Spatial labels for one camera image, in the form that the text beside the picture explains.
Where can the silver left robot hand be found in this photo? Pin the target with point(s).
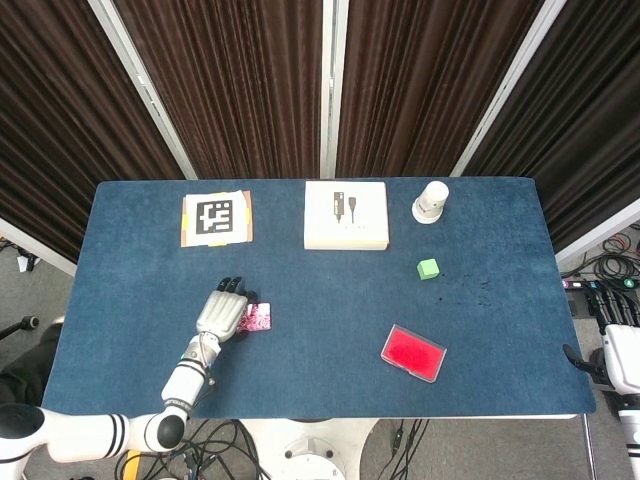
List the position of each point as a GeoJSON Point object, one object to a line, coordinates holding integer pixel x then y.
{"type": "Point", "coordinates": [220, 312]}

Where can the white pedestal base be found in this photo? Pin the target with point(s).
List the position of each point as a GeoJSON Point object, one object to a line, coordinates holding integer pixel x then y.
{"type": "Point", "coordinates": [310, 450]}

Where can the blue fabric table mat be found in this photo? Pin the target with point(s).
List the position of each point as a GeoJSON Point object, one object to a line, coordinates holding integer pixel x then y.
{"type": "Point", "coordinates": [325, 300]}

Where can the dark brown pleated curtain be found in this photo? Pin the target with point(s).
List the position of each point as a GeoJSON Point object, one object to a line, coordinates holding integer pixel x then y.
{"type": "Point", "coordinates": [240, 85]}
{"type": "Point", "coordinates": [65, 125]}
{"type": "Point", "coordinates": [585, 125]}
{"type": "Point", "coordinates": [420, 85]}

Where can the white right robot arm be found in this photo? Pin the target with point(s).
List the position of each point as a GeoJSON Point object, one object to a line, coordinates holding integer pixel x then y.
{"type": "Point", "coordinates": [631, 430]}

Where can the white flat product box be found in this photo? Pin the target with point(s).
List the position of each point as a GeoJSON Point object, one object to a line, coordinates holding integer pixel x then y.
{"type": "Point", "coordinates": [345, 215]}

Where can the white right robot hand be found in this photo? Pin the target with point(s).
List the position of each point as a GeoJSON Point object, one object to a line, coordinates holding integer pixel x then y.
{"type": "Point", "coordinates": [622, 355]}

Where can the white frame rail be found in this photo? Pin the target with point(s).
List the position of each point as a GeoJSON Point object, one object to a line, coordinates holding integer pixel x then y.
{"type": "Point", "coordinates": [40, 250]}
{"type": "Point", "coordinates": [595, 235]}

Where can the clear case with red lining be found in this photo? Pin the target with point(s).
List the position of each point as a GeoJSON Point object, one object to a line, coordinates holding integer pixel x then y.
{"type": "Point", "coordinates": [414, 353]}

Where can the fiducial marker sheet on cardboard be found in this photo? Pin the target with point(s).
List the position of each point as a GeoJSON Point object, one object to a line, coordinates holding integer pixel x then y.
{"type": "Point", "coordinates": [216, 217]}

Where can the metal table leg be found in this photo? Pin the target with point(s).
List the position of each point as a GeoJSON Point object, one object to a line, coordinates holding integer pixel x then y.
{"type": "Point", "coordinates": [590, 450]}

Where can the green cube block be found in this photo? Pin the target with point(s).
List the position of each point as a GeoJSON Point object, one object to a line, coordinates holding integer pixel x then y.
{"type": "Point", "coordinates": [428, 270]}

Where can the white frame post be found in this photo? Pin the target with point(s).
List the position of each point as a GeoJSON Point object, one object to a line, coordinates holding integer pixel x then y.
{"type": "Point", "coordinates": [505, 95]}
{"type": "Point", "coordinates": [145, 90]}
{"type": "Point", "coordinates": [334, 90]}

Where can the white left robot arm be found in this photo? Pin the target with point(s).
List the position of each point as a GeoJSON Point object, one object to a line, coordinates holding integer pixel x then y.
{"type": "Point", "coordinates": [182, 380]}

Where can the person in dark clothes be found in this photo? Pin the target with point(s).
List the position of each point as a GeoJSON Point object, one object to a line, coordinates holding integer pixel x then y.
{"type": "Point", "coordinates": [25, 365]}

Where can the black power strip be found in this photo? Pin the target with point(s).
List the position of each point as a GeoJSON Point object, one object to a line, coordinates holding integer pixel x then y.
{"type": "Point", "coordinates": [580, 284]}

